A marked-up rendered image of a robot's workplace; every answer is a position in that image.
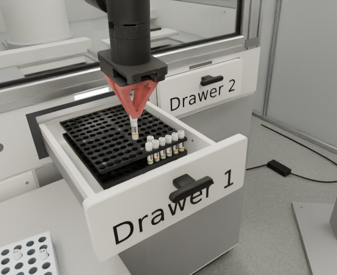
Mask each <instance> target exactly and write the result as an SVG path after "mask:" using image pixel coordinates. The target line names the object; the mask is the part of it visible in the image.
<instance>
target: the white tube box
mask: <svg viewBox="0 0 337 275"><path fill-rule="evenodd" d="M16 249H19V250H20V252H21V254H22V258H21V259H19V260H14V258H13V256H12V252H13V251H14V250H16ZM41 249H46V250H47V253H48V258H47V259H45V260H42V259H41V258H40V257H39V254H38V253H39V251H40V250H41ZM0 275H60V272H59V268H58V263H57V257H56V252H55V246H54V243H53V240H52V237H51V234H50V231H47V232H44V233H41V234H39V235H35V236H32V237H29V238H26V239H24V240H20V241H18V242H15V243H12V244H9V245H6V246H3V247H0Z"/></svg>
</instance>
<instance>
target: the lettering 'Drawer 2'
mask: <svg viewBox="0 0 337 275"><path fill-rule="evenodd" d="M231 81H234V83H233V85H232V87H233V86H234V84H235V80H234V79H232V80H230V81H229V82H231ZM221 87H223V85H222V86H220V87H219V95H220V89H221ZM232 87H231V88H230V90H229V92H231V91H234V89H232ZM213 89H215V92H211V91H212V90H213ZM213 89H212V90H211V91H210V96H211V97H212V98H213V97H215V96H216V95H215V96H212V95H211V94H213V93H216V92H217V89H216V88H213ZM231 89H232V90H231ZM203 95H204V100H206V98H207V95H208V90H207V92H206V96H205V94H204V92H202V97H203ZM191 96H194V98H192V99H190V100H189V104H190V105H192V104H194V103H196V96H195V95H194V94H193V95H191ZM191 96H190V97H191ZM198 96H199V100H200V101H202V97H201V98H200V94H199V93H198ZM186 98H187V97H185V98H183V107H184V101H185V99H186ZM173 99H177V100H178V102H179V104H178V106H177V108H179V106H180V99H179V98H178V97H175V98H171V99H170V108H171V111H174V110H176V109H177V108H175V109H173V107H172V100H173ZM193 99H194V102H193V103H191V100H193Z"/></svg>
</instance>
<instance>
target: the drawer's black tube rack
mask: <svg viewBox="0 0 337 275"><path fill-rule="evenodd" d="M60 125H61V127H62V128H63V129H64V130H65V131H66V133H63V134H62V135H63V138H64V139H65V141H66V142H67V143H68V145H69V146H70V147H71V148H72V150H73V151H74V152H75V154H76V155H77V156H78V157H79V159H80V160H81V161H82V162H83V164H84V165H85V166H86V167H87V169H88V170H89V172H90V173H91V174H92V176H93V177H94V178H95V179H96V181H97V182H98V183H99V184H100V186H101V187H102V188H103V189H104V190H106V189H109V188H111V187H113V186H115V185H117V184H120V183H122V182H125V181H127V180H130V179H131V178H134V177H137V176H139V175H141V174H145V173H147V172H148V171H151V170H153V169H155V168H158V167H160V166H162V165H165V164H167V163H170V162H172V161H175V160H178V159H179V158H181V157H184V156H186V155H187V150H186V149H184V151H179V144H178V153H177V154H174V153H173V147H172V156H170V157H169V156H167V154H166V149H165V159H161V158H160V154H159V161H158V162H155V161H154V157H153V164H148V163H147V157H144V158H141V159H139V160H136V161H134V162H132V163H129V164H127V165H124V166H122V167H119V168H117V169H114V170H111V171H109V172H106V173H104V174H100V173H99V171H98V170H97V168H96V166H98V165H101V164H106V162H109V161H111V160H114V159H117V158H119V157H122V156H125V155H127V154H130V153H133V152H135V151H138V150H143V149H144V148H145V144H146V143H147V137H148V136H153V139H154V140H158V139H159V138H161V137H164V138H165V136H166V135H172V133H178V131H176V130H175V129H173V128H172V127H170V126H169V125H167V124H166V123H164V122H163V121H161V120H160V119H158V118H157V117H155V116H154V115H152V114H151V113H149V112H148V111H146V110H145V109H144V110H143V112H142V114H141V117H139V118H137V125H138V139H137V140H133V139H132V131H131V122H130V117H129V115H128V114H127V112H126V110H125V109H124V107H123V106H122V104H120V105H116V106H112V107H109V108H106V109H103V110H99V111H95V112H92V113H88V114H85V115H82V116H79V117H75V118H71V119H68V120H65V121H62V122H60ZM164 133H166V134H164ZM143 151H144V150H143ZM144 152H145V151H144ZM145 153H146V152H145Z"/></svg>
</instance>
